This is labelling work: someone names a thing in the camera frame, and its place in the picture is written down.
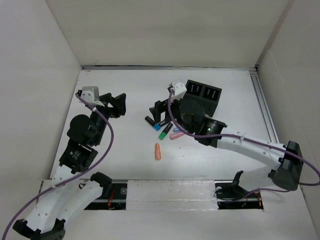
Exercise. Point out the white foam block front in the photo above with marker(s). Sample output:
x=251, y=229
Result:
x=171, y=195

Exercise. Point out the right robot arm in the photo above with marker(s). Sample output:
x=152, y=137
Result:
x=282, y=162

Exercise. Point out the blue cap black highlighter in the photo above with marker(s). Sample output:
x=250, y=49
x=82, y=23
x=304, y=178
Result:
x=156, y=126

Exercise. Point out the pink translucent marker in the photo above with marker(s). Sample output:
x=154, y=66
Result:
x=176, y=135

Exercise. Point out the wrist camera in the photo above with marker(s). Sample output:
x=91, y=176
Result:
x=91, y=95
x=178, y=89

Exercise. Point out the aluminium rail back edge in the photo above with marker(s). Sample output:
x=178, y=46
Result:
x=159, y=67

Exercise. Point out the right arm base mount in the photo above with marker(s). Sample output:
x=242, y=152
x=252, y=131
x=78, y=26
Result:
x=230, y=196

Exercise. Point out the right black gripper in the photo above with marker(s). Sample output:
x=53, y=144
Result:
x=161, y=106

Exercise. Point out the black two-compartment organizer box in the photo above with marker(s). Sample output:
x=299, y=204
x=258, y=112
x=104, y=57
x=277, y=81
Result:
x=206, y=95

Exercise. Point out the aluminium rail right side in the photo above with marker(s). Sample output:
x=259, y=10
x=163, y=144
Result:
x=263, y=106

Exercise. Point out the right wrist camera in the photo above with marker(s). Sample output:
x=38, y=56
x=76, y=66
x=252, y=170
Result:
x=178, y=89

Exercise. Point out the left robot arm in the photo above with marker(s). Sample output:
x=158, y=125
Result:
x=55, y=206

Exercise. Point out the green cap black highlighter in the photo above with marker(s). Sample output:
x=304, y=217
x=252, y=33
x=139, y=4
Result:
x=164, y=133

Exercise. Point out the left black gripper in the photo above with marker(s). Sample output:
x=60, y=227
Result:
x=117, y=103

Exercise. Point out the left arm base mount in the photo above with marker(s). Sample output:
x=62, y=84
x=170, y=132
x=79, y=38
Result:
x=114, y=193

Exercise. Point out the orange translucent marker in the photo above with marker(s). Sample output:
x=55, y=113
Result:
x=157, y=151

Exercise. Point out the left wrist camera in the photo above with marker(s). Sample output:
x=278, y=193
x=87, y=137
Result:
x=91, y=95

